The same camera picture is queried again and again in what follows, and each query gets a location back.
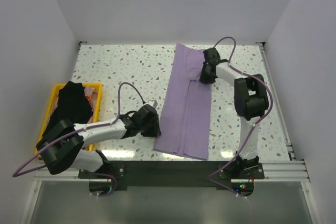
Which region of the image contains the purple t shirt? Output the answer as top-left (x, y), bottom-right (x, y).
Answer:
top-left (153, 44), bottom-right (212, 160)

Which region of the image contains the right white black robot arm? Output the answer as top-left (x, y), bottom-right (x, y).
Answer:
top-left (200, 48), bottom-right (273, 178)

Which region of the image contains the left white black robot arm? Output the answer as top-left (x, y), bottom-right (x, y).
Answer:
top-left (36, 100), bottom-right (161, 178)

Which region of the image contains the yellow plastic tray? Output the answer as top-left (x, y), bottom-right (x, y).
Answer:
top-left (37, 83), bottom-right (103, 143)

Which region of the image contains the black t shirt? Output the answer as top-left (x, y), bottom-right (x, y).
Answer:
top-left (43, 81), bottom-right (93, 135)

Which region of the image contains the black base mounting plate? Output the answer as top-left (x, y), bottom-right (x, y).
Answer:
top-left (78, 161), bottom-right (265, 196)

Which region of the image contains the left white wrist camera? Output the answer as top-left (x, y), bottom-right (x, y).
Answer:
top-left (146, 100), bottom-right (158, 109)

